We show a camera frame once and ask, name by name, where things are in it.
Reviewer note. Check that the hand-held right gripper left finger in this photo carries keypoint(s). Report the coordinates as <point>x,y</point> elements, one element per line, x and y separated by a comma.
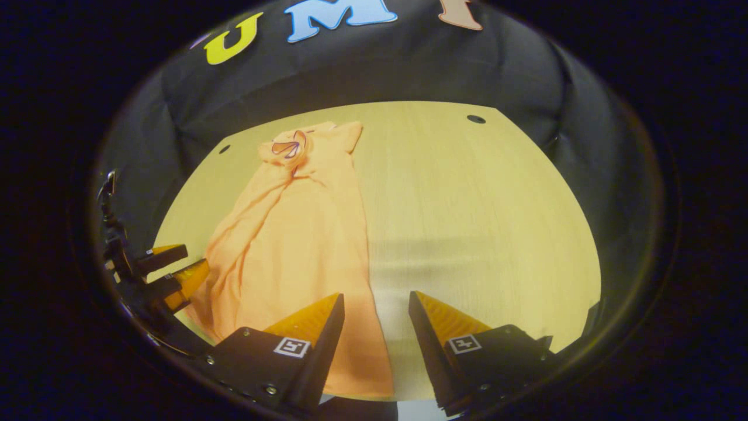
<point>324,351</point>

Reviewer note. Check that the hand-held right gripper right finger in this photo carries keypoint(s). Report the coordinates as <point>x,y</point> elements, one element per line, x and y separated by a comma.
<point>426,351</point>

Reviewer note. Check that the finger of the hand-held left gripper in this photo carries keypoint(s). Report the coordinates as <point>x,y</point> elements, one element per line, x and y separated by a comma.
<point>166,259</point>
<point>190,278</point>

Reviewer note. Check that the orange collared T-shirt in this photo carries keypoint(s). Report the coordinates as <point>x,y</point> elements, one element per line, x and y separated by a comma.
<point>292,245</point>

